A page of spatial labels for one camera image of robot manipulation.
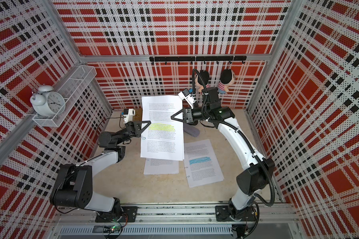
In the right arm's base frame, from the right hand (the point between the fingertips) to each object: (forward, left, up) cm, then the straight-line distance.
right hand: (176, 118), depth 65 cm
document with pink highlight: (-6, +15, -39) cm, 42 cm away
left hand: (+1, +12, -5) cm, 13 cm away
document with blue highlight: (-6, -13, -38) cm, 41 cm away
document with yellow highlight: (-6, +6, -8) cm, 12 cm away
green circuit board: (-38, +30, -36) cm, 60 cm away
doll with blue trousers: (+38, -30, -6) cm, 49 cm away
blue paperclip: (-4, +16, -9) cm, 18 cm away
